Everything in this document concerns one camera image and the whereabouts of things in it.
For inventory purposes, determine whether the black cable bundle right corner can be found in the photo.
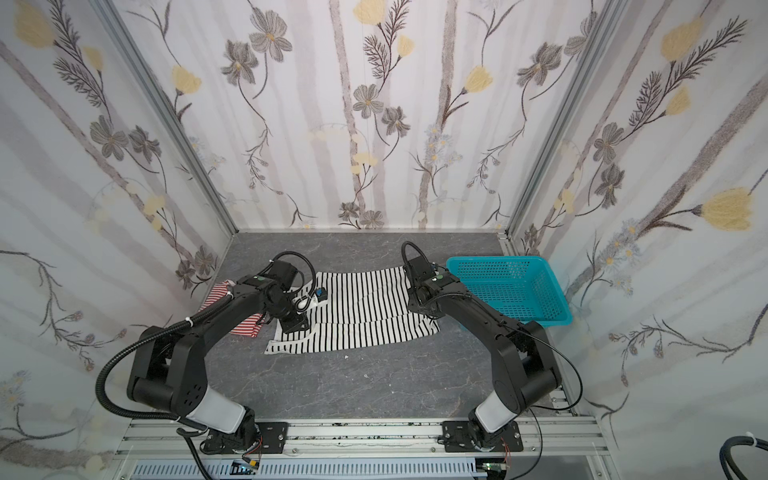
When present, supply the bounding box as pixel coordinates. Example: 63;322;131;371
718;432;767;480

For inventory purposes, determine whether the teal plastic basket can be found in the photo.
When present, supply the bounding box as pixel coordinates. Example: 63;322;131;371
446;256;573;327

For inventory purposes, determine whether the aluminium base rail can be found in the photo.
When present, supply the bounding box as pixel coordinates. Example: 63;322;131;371
110;416;619;466

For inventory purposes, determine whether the red white striped tank top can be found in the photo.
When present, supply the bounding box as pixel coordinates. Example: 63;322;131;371
198;280;264;340

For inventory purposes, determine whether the white slotted cable duct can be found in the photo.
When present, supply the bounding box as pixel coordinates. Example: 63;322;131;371
128;458;488;480

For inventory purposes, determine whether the black white striped tank top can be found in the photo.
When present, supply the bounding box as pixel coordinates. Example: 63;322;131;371
265;267;440;355

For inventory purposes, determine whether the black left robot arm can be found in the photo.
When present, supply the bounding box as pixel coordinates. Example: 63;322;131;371
127;260;307;455

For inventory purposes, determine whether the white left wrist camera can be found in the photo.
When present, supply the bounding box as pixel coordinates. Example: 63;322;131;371
309;287;329;309

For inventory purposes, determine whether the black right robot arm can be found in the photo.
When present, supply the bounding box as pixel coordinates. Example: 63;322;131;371
404;259;562;449

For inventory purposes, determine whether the black corrugated cable conduit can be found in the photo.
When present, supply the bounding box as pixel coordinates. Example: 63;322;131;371
94;250;318;480

